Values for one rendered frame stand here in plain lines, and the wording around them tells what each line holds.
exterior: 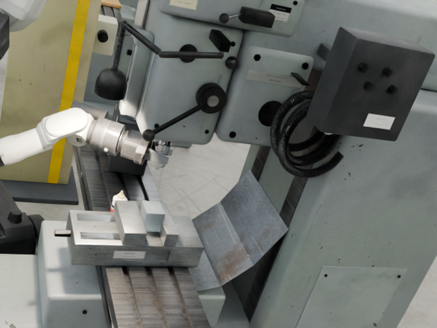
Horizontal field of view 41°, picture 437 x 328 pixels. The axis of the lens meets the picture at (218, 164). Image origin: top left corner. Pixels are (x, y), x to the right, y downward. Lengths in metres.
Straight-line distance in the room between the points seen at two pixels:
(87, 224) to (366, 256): 0.79
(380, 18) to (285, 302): 0.82
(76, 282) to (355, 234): 0.77
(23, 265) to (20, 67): 1.62
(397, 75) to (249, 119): 0.39
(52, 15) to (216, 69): 1.89
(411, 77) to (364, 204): 0.46
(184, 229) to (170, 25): 0.60
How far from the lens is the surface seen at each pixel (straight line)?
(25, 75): 3.30
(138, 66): 1.43
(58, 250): 1.74
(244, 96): 1.42
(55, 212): 3.43
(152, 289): 1.57
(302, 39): 1.44
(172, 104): 1.40
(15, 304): 1.73
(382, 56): 1.23
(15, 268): 1.85
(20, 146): 1.58
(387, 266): 1.83
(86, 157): 2.04
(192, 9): 1.30
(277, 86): 1.44
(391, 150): 1.56
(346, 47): 1.21
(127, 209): 1.61
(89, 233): 1.56
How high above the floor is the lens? 1.95
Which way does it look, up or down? 26 degrees down
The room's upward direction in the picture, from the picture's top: 18 degrees clockwise
